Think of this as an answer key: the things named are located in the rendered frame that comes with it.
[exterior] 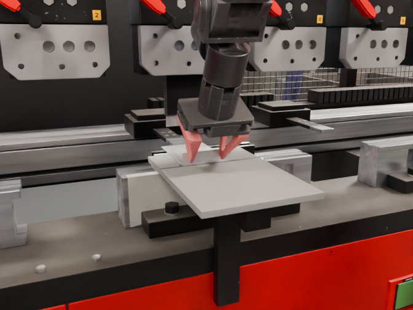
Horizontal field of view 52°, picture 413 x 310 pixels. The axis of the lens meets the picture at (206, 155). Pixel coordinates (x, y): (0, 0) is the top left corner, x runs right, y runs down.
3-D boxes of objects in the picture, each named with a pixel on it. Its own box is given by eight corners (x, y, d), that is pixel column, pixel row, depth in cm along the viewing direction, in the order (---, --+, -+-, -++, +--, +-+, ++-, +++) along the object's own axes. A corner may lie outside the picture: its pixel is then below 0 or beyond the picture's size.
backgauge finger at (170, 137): (151, 155, 80) (150, 130, 78) (124, 129, 103) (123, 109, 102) (209, 150, 84) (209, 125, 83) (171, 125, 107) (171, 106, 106)
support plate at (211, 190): (201, 219, 51) (201, 211, 51) (147, 162, 74) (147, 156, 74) (324, 198, 57) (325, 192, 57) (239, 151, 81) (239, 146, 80)
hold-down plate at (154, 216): (149, 239, 71) (148, 222, 70) (141, 226, 75) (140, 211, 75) (300, 213, 81) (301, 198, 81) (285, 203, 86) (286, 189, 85)
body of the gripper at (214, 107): (176, 109, 64) (181, 66, 59) (236, 104, 68) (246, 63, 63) (188, 135, 60) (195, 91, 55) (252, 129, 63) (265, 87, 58)
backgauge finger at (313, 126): (304, 140, 92) (306, 117, 91) (249, 119, 115) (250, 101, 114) (348, 135, 96) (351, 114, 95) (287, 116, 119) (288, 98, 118)
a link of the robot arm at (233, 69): (216, 48, 52) (258, 49, 54) (203, 23, 57) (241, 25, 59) (207, 95, 57) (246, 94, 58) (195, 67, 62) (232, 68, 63)
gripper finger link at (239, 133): (187, 146, 70) (194, 100, 64) (225, 142, 73) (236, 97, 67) (199, 174, 66) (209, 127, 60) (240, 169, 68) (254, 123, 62)
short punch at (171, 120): (167, 127, 75) (166, 73, 72) (164, 125, 77) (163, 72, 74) (219, 123, 78) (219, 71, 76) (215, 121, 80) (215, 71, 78)
